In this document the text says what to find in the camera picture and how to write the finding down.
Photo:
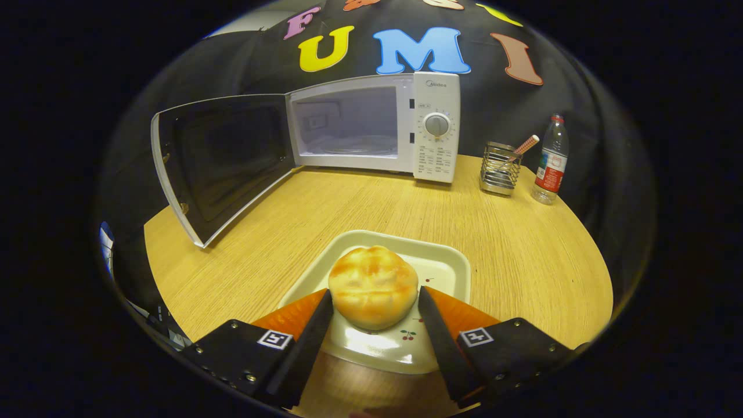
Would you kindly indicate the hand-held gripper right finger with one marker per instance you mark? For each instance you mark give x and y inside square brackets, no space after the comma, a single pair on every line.
[444,348]

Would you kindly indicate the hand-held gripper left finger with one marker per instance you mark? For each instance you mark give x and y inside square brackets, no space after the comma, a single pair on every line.
[305,354]

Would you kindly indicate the golden bread bun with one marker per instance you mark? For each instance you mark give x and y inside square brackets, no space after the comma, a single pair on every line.
[371,287]

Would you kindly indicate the white microwave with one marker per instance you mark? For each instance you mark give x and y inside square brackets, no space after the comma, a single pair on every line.
[435,151]

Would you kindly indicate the cream tray with cherry print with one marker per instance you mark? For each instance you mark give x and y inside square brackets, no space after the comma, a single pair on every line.
[441,267]

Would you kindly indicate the clear bottle with red label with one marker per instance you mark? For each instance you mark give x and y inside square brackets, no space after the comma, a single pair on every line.
[550,168]

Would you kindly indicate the glass turntable plate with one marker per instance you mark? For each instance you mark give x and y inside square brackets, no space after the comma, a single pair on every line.
[357,146]

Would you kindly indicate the red white striped straw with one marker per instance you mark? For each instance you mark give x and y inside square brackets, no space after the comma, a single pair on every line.
[525,145]

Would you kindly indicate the black backdrop cloth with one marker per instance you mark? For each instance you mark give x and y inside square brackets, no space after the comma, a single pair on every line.
[580,116]

